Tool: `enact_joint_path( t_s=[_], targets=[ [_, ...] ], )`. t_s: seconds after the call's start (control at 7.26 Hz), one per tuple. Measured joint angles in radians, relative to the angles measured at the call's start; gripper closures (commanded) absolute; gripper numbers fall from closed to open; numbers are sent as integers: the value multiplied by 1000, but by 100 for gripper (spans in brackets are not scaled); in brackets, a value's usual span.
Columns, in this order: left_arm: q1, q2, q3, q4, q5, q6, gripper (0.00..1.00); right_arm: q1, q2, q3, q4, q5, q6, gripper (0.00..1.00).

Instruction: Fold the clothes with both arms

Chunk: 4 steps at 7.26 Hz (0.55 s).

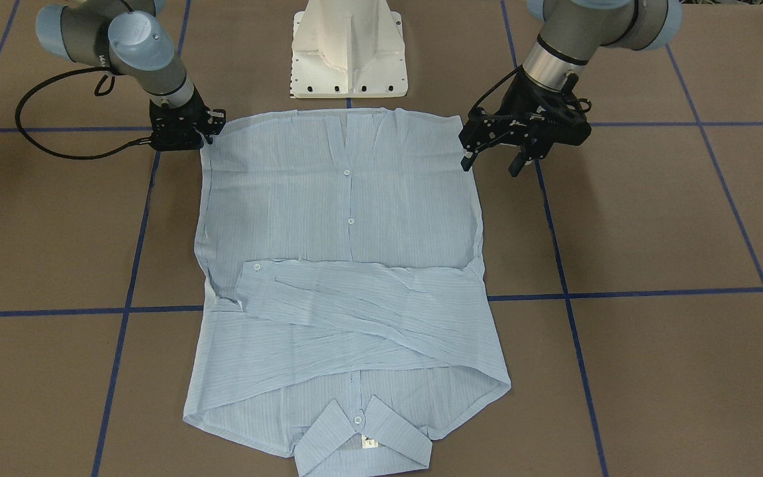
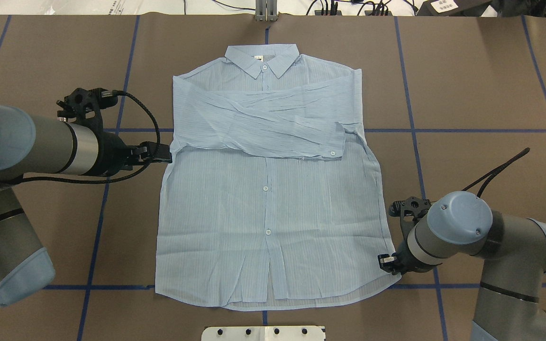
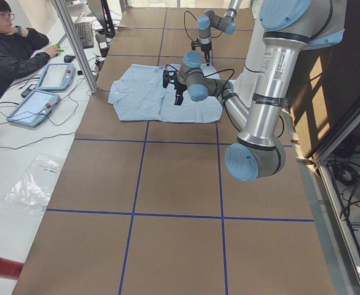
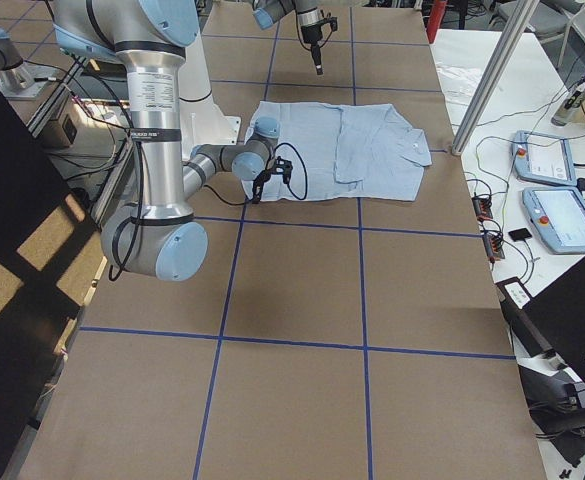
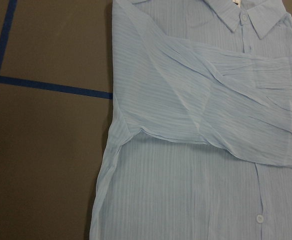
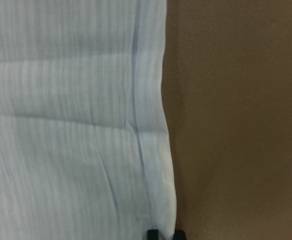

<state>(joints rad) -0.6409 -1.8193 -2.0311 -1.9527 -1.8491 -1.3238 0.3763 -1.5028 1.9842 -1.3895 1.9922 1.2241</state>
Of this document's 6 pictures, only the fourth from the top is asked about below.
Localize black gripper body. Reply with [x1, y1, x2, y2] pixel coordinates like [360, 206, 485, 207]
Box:
[254, 170, 272, 194]
[300, 22, 323, 48]

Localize light blue button-up shirt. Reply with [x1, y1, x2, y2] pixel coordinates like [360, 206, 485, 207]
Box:
[245, 101, 432, 202]

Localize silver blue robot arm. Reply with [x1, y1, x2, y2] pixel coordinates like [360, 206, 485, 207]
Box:
[253, 0, 327, 75]
[54, 1, 279, 281]

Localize grey third robot base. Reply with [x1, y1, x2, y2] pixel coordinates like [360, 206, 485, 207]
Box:
[0, 28, 35, 94]

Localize clear plastic bag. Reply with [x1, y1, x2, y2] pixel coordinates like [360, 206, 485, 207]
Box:
[435, 62, 483, 106]

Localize orange black connector box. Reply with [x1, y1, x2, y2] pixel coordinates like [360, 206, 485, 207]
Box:
[472, 196, 494, 221]

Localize black panel board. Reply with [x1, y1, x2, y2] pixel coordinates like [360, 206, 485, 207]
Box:
[0, 92, 101, 477]

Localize far teach pendant tablet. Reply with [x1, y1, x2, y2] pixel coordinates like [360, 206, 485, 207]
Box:
[512, 130, 577, 187]

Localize teach pendant tablet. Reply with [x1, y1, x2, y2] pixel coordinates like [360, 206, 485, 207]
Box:
[521, 186, 585, 254]
[512, 130, 577, 187]

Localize near teach pendant tablet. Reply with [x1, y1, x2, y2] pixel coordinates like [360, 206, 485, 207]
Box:
[521, 186, 585, 254]

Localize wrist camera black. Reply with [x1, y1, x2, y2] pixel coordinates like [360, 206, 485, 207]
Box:
[321, 15, 338, 32]
[273, 156, 293, 185]

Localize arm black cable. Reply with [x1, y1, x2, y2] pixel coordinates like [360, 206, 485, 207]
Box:
[203, 142, 309, 206]

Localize white central pedestal column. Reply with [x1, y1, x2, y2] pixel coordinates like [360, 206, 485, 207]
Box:
[163, 0, 241, 164]

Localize aluminium frame post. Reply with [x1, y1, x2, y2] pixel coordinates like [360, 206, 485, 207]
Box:
[451, 0, 539, 156]

